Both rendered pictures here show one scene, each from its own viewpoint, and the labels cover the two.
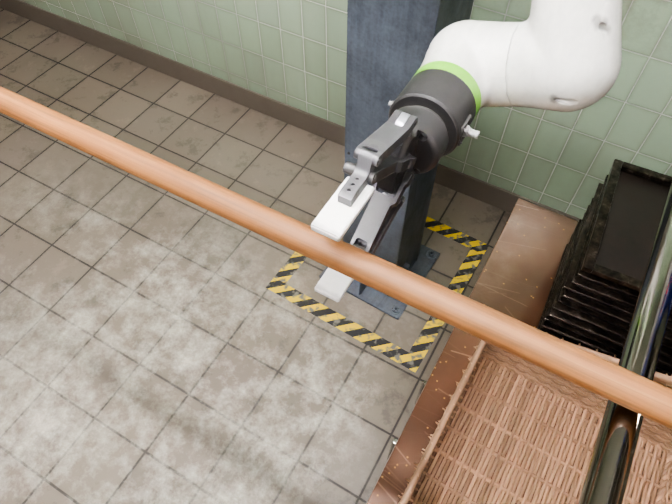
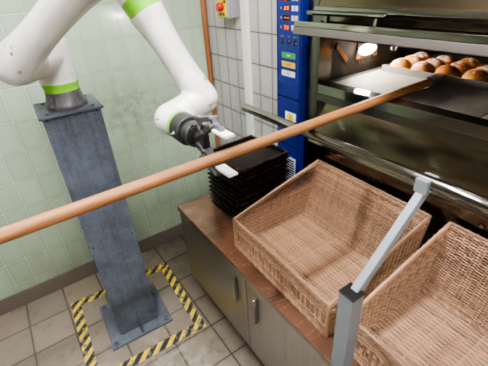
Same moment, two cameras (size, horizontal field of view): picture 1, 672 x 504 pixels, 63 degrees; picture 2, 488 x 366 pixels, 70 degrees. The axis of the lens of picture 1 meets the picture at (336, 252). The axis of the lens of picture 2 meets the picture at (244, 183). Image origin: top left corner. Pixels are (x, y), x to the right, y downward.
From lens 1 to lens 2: 0.71 m
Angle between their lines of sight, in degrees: 50
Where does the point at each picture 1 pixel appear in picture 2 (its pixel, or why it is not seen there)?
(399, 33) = (94, 161)
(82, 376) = not seen: outside the picture
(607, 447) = (320, 136)
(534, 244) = (202, 210)
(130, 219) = not seen: outside the picture
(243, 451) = not seen: outside the picture
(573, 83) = (213, 96)
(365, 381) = (194, 353)
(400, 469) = (271, 292)
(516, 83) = (197, 107)
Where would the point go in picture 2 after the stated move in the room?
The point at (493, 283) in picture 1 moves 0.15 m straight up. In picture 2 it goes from (209, 229) to (205, 202)
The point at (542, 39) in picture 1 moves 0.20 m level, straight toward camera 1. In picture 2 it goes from (195, 90) to (235, 102)
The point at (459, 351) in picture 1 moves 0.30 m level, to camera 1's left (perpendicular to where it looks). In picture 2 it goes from (231, 251) to (193, 304)
